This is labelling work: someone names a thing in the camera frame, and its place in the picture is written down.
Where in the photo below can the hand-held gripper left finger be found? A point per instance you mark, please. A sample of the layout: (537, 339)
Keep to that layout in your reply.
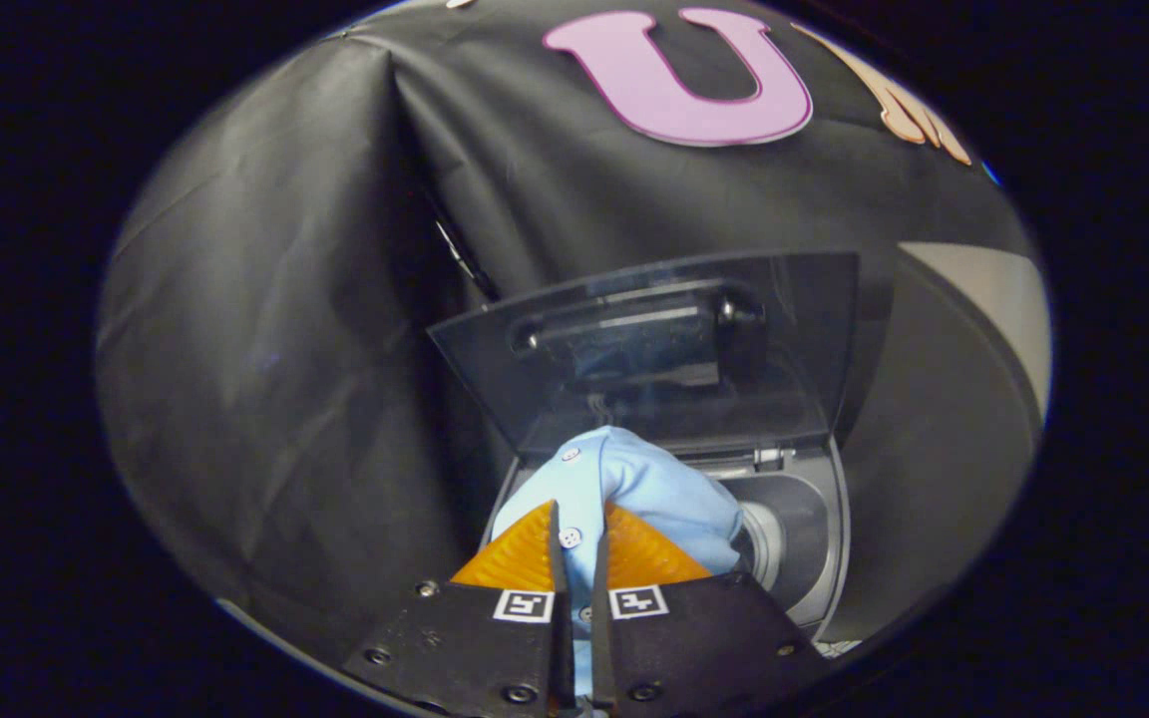
(563, 658)

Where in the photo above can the beige cabinet with grey top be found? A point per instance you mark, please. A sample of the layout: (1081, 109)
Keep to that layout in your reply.
(934, 449)

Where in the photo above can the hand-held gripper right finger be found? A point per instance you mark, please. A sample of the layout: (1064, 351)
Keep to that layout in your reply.
(602, 658)

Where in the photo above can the black backdrop cloth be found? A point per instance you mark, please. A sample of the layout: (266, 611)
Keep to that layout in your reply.
(285, 349)

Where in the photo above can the light blue shirt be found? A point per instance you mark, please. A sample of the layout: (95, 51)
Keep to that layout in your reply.
(654, 489)

